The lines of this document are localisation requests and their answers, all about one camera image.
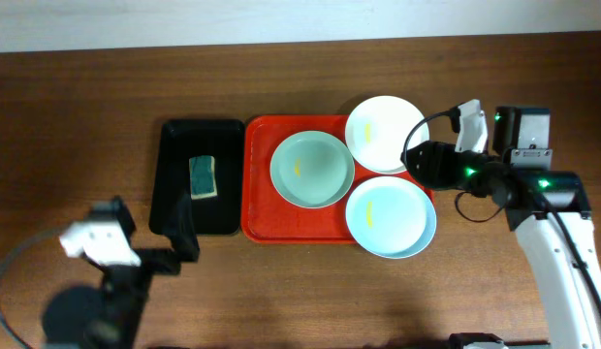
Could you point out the light blue plate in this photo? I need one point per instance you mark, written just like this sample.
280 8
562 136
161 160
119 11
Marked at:
391 217

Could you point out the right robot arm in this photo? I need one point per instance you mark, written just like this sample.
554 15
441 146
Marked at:
548 210

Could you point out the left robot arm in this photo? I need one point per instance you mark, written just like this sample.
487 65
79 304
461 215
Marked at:
109 315

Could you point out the green and yellow sponge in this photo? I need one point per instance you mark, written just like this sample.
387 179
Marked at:
202 177

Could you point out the black plastic tray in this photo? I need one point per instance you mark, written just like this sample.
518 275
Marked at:
182 139

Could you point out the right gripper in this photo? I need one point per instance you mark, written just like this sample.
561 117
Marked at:
421 160

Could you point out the white plate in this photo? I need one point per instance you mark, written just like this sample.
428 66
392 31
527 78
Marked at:
376 130

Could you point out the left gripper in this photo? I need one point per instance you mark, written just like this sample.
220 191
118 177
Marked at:
161 262

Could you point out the pale green plate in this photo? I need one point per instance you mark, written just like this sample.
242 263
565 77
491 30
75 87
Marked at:
312 169

